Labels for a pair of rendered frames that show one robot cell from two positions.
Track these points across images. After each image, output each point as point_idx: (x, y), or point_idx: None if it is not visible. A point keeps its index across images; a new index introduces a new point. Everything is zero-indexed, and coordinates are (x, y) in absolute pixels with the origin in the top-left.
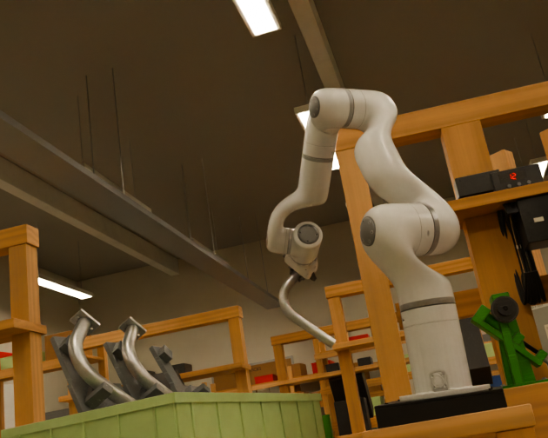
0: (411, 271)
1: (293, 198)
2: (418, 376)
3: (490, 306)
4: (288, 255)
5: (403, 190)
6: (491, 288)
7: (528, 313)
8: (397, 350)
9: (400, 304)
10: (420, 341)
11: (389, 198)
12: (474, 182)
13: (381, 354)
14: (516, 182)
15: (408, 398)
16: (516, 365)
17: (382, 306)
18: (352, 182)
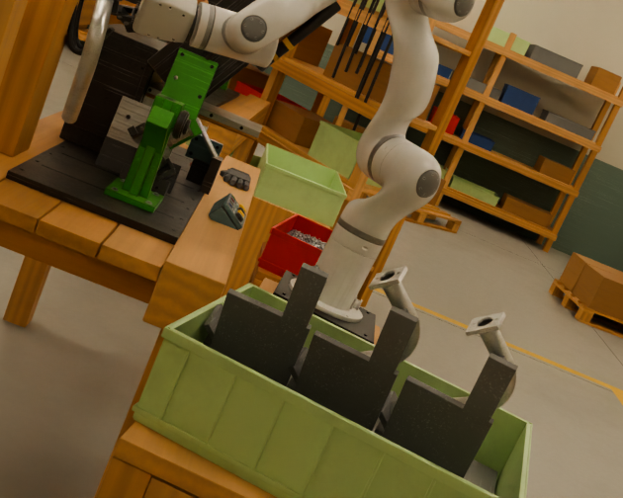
0: (401, 218)
1: (312, 7)
2: (348, 297)
3: (53, 41)
4: (184, 15)
5: (408, 121)
6: (62, 19)
7: (59, 55)
8: None
9: (373, 235)
10: (367, 272)
11: (398, 119)
12: None
13: None
14: None
15: (348, 319)
16: (154, 179)
17: (18, 15)
18: None
